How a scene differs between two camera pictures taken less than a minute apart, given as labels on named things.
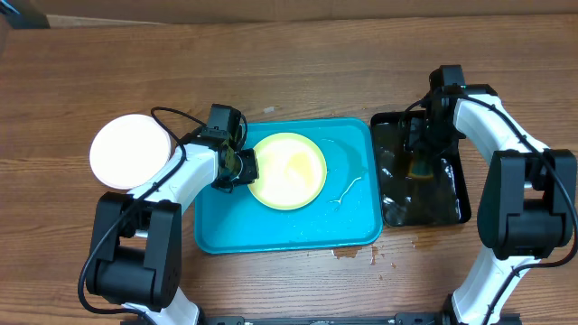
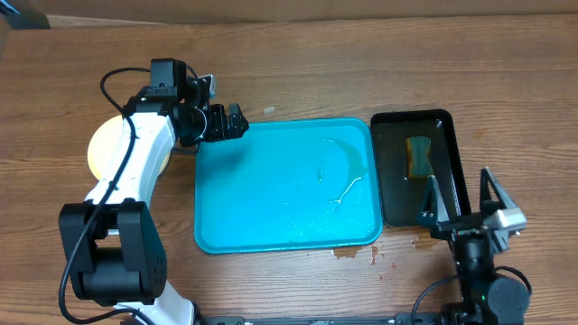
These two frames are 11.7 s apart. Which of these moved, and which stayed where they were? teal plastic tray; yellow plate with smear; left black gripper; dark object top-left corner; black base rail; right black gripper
Moved: yellow plate with smear; right black gripper; left black gripper
Stayed: dark object top-left corner; teal plastic tray; black base rail
